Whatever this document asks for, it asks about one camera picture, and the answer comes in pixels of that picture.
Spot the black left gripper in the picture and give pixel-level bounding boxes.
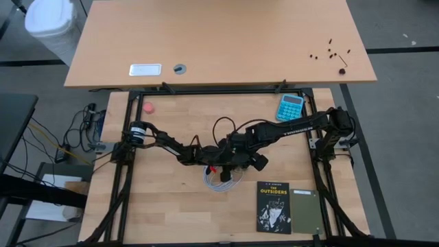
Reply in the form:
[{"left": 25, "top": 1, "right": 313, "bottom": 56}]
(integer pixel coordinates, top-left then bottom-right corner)
[{"left": 200, "top": 145, "right": 237, "bottom": 183}]

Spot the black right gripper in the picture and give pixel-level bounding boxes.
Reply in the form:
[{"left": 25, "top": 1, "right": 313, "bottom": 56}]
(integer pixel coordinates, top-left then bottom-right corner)
[{"left": 228, "top": 132, "right": 269, "bottom": 172}]

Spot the white power cord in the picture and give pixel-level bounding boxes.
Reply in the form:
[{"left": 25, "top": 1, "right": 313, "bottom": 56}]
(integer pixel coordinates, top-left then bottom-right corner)
[{"left": 202, "top": 164, "right": 244, "bottom": 193}]

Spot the black Outsiders paperback book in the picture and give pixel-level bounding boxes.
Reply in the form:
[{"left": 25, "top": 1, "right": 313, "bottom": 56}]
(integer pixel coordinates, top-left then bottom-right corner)
[{"left": 256, "top": 180, "right": 292, "bottom": 235}]

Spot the teal tray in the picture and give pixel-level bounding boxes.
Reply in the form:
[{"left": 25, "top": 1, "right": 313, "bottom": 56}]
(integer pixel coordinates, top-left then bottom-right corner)
[{"left": 276, "top": 93, "right": 305, "bottom": 123}]

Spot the olive green notebook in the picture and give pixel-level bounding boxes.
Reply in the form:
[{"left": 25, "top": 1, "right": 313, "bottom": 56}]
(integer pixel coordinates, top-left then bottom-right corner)
[{"left": 289, "top": 188, "right": 325, "bottom": 236}]

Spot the light wooden desk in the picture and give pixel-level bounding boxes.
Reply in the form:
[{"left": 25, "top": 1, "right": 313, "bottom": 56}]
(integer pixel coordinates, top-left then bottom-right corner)
[{"left": 64, "top": 0, "right": 378, "bottom": 89}]

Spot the silver rectangular desk plate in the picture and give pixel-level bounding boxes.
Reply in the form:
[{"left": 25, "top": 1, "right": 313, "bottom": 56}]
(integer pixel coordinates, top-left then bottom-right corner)
[{"left": 128, "top": 63, "right": 163, "bottom": 77}]

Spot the black power adapter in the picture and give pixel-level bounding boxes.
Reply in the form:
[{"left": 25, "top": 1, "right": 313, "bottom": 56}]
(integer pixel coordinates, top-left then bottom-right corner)
[{"left": 54, "top": 145, "right": 68, "bottom": 164}]

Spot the white flat box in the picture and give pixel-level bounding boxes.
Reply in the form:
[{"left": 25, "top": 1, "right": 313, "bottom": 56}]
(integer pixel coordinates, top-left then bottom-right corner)
[{"left": 25, "top": 173, "right": 83, "bottom": 222}]

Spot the black side table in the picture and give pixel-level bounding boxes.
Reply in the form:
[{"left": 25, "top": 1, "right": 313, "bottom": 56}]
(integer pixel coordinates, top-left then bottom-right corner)
[{"left": 0, "top": 93, "right": 38, "bottom": 172}]

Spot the white trash bin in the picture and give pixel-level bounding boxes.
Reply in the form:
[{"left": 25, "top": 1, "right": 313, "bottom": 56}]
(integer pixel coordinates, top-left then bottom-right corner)
[{"left": 24, "top": 0, "right": 82, "bottom": 66}]

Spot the black right arm cable loop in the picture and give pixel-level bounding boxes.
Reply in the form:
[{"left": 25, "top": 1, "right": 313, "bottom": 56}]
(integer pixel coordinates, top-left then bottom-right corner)
[{"left": 211, "top": 116, "right": 237, "bottom": 148}]

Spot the black aluminium table frame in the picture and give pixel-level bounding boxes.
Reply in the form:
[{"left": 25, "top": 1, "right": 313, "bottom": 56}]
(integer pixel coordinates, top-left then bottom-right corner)
[{"left": 102, "top": 87, "right": 347, "bottom": 247}]

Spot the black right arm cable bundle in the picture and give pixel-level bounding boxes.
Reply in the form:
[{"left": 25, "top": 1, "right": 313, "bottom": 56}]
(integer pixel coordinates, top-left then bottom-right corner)
[{"left": 313, "top": 161, "right": 371, "bottom": 239}]

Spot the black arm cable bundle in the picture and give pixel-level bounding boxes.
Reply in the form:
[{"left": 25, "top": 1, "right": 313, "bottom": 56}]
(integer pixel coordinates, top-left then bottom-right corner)
[
  {"left": 78, "top": 164, "right": 134, "bottom": 247},
  {"left": 313, "top": 161, "right": 371, "bottom": 239}
]

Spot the black left arm cable bundle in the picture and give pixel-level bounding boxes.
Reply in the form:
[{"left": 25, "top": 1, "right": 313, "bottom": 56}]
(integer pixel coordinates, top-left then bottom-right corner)
[{"left": 78, "top": 164, "right": 134, "bottom": 247}]

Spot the yellow floor cable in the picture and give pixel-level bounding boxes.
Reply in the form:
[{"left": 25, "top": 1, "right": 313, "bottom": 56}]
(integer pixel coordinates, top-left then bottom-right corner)
[{"left": 29, "top": 123, "right": 93, "bottom": 166}]

